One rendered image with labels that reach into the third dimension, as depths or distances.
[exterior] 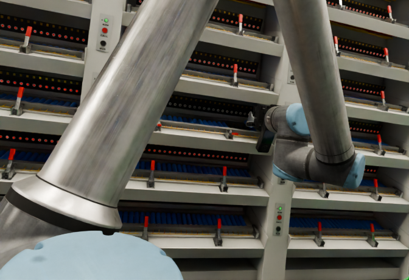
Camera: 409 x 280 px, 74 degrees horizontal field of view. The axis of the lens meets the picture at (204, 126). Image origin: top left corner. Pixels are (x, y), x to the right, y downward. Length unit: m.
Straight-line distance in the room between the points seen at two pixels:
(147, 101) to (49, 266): 0.22
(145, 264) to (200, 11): 0.37
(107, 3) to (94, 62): 0.20
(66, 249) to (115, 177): 0.12
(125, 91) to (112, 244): 0.19
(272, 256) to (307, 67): 0.79
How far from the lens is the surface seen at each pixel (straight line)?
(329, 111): 0.62
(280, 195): 1.11
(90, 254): 0.28
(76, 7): 1.04
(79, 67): 0.98
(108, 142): 0.37
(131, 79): 0.39
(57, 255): 0.28
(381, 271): 1.57
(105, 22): 1.00
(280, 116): 0.82
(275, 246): 1.16
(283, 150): 0.80
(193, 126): 1.01
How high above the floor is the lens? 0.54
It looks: 3 degrees up
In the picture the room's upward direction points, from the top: 6 degrees clockwise
